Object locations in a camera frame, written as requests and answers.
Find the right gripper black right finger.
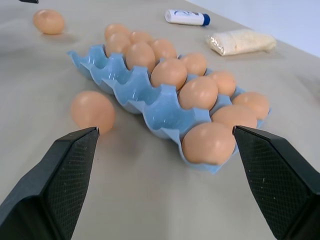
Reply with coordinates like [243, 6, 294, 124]
[232, 125, 320, 240]

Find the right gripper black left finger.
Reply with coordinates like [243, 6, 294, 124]
[0, 126, 101, 240]

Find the blue plastic egg tray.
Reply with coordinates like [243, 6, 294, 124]
[66, 44, 272, 175]

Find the brown egg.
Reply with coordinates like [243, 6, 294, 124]
[33, 9, 65, 35]
[232, 91, 271, 121]
[178, 76, 219, 111]
[149, 38, 178, 61]
[70, 90, 116, 134]
[128, 30, 155, 45]
[207, 70, 237, 98]
[125, 41, 157, 73]
[104, 32, 132, 57]
[104, 23, 131, 40]
[181, 122, 236, 166]
[179, 52, 208, 77]
[211, 104, 258, 131]
[150, 58, 188, 91]

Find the clear bag of pale grains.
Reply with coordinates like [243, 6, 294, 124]
[205, 28, 278, 57]

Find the white bottle with blue cap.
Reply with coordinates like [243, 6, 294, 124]
[164, 9, 211, 27]

